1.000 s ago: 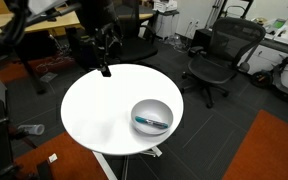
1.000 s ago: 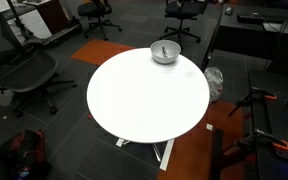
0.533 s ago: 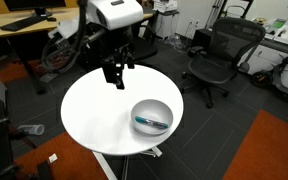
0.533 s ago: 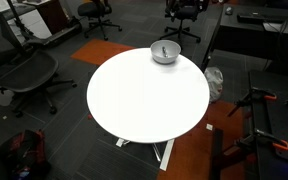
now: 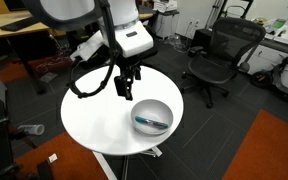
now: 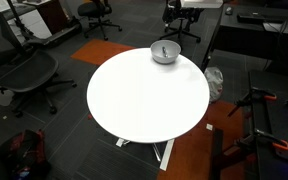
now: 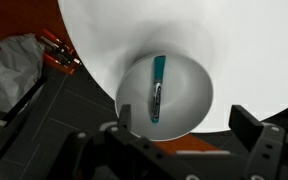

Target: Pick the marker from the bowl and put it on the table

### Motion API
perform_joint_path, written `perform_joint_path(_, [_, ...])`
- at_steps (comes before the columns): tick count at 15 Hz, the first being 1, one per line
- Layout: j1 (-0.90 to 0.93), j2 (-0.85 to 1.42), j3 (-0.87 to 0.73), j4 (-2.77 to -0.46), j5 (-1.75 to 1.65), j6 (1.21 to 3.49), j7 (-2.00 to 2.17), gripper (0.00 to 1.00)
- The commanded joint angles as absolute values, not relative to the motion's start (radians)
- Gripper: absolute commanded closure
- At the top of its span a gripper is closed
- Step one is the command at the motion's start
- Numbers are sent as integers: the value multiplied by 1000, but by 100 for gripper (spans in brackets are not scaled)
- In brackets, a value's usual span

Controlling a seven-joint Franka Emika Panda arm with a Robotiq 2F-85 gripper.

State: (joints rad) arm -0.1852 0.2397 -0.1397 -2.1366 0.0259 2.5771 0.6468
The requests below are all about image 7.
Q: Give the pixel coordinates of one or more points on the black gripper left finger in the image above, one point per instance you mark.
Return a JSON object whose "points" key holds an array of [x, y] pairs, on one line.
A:
{"points": [[124, 146]]}

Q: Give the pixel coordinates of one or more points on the crumpled grey plastic bag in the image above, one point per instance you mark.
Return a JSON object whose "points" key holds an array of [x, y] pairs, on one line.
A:
{"points": [[10, 70]]}

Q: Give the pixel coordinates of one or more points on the white round bowl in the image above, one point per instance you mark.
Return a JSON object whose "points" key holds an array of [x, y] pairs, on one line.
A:
{"points": [[187, 96]]}

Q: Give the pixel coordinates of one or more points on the teal black marker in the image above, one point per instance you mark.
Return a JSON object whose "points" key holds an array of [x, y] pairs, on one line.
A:
{"points": [[158, 86]]}

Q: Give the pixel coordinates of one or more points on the black rod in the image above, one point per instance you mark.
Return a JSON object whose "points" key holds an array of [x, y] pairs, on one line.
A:
{"points": [[17, 106]]}

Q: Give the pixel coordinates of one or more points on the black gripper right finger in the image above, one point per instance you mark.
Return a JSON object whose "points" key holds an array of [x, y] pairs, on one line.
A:
{"points": [[270, 153]]}

